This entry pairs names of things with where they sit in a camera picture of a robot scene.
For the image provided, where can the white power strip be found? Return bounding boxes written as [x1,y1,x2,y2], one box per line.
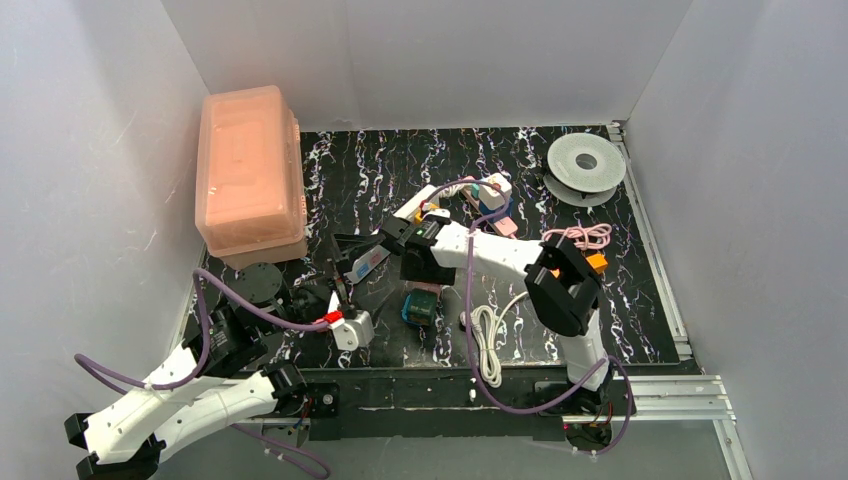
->
[344,184,436,285]

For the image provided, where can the pink cube plug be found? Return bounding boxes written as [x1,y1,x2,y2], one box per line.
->
[412,282,444,298]

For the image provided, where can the green cube plug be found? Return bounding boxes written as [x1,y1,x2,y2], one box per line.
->
[401,289,439,326]

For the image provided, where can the pink plastic storage box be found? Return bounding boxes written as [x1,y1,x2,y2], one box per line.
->
[195,85,308,269]

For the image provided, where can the white cable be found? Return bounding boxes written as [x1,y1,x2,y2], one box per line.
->
[458,291,531,390]

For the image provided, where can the orange power bank socket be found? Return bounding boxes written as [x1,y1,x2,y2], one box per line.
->
[547,251,608,279]

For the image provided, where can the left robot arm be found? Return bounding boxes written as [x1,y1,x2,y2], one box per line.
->
[64,247,373,479]

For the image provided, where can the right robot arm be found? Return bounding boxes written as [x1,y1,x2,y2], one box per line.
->
[364,214,612,407]

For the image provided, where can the white cartoon cube plug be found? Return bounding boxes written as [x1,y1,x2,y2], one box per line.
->
[478,172,512,210]

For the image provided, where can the grey filament spool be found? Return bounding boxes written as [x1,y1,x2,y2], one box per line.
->
[543,133,626,208]

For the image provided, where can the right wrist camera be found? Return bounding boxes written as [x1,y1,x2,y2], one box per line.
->
[413,203,450,224]

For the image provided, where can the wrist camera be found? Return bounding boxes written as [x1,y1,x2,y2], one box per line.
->
[324,310,375,352]
[413,203,450,224]

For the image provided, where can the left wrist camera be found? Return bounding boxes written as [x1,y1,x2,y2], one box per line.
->
[324,310,375,352]

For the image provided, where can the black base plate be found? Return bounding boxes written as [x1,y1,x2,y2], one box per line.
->
[303,368,629,441]

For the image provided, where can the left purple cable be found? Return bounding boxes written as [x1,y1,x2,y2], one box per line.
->
[74,268,342,480]

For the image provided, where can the pink coiled cable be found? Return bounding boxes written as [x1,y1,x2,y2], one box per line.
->
[490,218,614,253]

